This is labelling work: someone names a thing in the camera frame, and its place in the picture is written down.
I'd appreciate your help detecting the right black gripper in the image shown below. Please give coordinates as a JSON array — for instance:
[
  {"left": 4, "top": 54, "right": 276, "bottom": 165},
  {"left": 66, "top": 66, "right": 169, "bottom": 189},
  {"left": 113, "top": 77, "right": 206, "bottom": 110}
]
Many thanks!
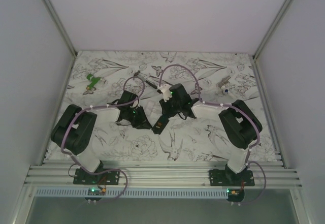
[{"left": 158, "top": 94, "right": 181, "bottom": 119}]

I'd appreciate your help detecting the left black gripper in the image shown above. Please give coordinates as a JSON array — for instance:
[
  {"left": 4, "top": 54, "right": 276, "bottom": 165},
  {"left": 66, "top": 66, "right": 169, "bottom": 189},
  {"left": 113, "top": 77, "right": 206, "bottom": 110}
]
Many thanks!
[{"left": 126, "top": 106, "right": 152, "bottom": 130}]

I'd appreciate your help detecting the black fuse box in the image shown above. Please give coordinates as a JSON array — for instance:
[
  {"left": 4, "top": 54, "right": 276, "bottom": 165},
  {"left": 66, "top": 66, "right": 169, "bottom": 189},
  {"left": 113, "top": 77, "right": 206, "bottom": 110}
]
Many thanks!
[{"left": 152, "top": 115, "right": 169, "bottom": 135}]

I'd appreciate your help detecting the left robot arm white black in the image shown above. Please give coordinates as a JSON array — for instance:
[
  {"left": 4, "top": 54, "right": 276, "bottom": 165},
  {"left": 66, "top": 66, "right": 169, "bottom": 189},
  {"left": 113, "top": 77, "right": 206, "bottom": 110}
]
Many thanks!
[{"left": 50, "top": 90, "right": 152, "bottom": 184}]

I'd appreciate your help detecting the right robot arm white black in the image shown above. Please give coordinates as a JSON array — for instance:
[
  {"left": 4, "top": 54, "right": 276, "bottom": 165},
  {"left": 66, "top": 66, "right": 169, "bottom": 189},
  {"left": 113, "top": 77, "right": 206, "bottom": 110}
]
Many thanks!
[{"left": 152, "top": 84, "right": 263, "bottom": 186}]

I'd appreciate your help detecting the clear plastic fuse box lid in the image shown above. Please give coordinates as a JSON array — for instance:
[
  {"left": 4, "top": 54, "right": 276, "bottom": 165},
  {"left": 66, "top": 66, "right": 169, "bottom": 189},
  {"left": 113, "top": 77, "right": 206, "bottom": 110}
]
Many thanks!
[{"left": 144, "top": 101, "right": 157, "bottom": 118}]

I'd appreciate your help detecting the grey metal fitting part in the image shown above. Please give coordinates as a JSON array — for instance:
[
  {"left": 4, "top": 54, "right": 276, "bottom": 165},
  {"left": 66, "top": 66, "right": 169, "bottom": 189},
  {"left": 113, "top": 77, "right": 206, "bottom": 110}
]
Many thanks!
[{"left": 217, "top": 76, "right": 231, "bottom": 88}]

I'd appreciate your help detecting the floral patterned table mat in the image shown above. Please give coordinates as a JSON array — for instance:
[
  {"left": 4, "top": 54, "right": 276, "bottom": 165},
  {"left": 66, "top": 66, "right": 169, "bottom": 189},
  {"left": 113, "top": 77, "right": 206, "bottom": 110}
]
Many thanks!
[{"left": 61, "top": 51, "right": 277, "bottom": 162}]

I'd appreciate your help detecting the green plastic connector part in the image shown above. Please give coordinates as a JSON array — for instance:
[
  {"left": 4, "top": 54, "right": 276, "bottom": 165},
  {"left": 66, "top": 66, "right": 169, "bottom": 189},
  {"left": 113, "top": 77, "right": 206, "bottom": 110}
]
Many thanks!
[{"left": 86, "top": 74, "right": 101, "bottom": 90}]

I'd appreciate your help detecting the left small circuit board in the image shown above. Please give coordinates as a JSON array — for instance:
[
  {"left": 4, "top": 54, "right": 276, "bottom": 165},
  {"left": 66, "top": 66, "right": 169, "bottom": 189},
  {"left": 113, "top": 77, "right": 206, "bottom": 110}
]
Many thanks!
[{"left": 84, "top": 187, "right": 106, "bottom": 204}]

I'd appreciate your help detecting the small circuit board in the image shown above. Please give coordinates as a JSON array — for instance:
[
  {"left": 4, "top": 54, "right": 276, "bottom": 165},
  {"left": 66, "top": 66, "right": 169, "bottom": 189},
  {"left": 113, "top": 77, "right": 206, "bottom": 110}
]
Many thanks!
[
  {"left": 84, "top": 187, "right": 106, "bottom": 204},
  {"left": 226, "top": 189, "right": 245, "bottom": 206}
]

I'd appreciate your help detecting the right small circuit board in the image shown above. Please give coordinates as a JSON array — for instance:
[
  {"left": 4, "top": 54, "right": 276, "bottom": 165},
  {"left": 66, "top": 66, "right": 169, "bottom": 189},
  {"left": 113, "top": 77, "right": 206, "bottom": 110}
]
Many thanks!
[{"left": 226, "top": 189, "right": 245, "bottom": 206}]

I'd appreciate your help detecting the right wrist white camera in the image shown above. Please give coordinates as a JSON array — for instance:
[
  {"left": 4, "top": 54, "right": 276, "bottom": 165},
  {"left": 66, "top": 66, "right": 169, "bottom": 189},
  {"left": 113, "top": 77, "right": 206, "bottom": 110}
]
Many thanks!
[{"left": 158, "top": 84, "right": 172, "bottom": 102}]

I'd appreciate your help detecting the small black handled hammer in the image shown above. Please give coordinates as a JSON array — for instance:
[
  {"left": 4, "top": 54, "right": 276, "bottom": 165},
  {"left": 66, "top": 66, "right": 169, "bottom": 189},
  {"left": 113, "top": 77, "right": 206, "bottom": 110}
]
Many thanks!
[{"left": 134, "top": 70, "right": 158, "bottom": 90}]

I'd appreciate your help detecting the right aluminium corner post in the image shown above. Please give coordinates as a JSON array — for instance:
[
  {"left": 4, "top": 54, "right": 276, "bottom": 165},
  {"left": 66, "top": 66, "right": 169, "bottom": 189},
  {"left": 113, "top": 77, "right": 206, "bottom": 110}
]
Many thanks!
[{"left": 252, "top": 0, "right": 305, "bottom": 59}]

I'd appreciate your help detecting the aluminium corner post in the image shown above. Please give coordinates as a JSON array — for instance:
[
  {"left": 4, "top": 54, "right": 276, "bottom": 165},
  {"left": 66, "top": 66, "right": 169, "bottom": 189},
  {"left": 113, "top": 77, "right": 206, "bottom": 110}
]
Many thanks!
[
  {"left": 252, "top": 0, "right": 305, "bottom": 59},
  {"left": 31, "top": 0, "right": 77, "bottom": 56}
]

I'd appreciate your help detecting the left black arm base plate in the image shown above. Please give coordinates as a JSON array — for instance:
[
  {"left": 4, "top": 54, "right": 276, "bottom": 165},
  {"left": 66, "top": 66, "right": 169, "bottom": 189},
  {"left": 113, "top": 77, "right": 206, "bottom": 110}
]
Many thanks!
[{"left": 73, "top": 169, "right": 120, "bottom": 185}]

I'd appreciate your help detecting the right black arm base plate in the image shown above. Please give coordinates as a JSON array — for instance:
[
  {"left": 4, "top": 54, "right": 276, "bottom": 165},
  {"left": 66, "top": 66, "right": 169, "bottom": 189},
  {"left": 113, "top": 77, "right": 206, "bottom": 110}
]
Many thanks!
[{"left": 209, "top": 169, "right": 255, "bottom": 187}]

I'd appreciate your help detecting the white slotted cable duct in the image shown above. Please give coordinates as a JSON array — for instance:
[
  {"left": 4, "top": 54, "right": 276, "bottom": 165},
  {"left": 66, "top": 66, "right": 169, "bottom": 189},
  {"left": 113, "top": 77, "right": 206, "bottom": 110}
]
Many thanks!
[{"left": 35, "top": 187, "right": 228, "bottom": 199}]

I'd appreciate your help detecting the aluminium rail front frame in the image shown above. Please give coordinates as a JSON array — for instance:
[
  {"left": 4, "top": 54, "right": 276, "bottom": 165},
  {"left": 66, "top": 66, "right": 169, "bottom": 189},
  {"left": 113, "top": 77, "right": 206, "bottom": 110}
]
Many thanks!
[{"left": 24, "top": 161, "right": 302, "bottom": 189}]

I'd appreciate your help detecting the left aluminium corner post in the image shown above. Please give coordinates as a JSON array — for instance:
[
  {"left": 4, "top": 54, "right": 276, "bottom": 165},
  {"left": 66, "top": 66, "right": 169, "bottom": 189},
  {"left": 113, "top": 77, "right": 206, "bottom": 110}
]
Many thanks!
[{"left": 31, "top": 0, "right": 77, "bottom": 56}]

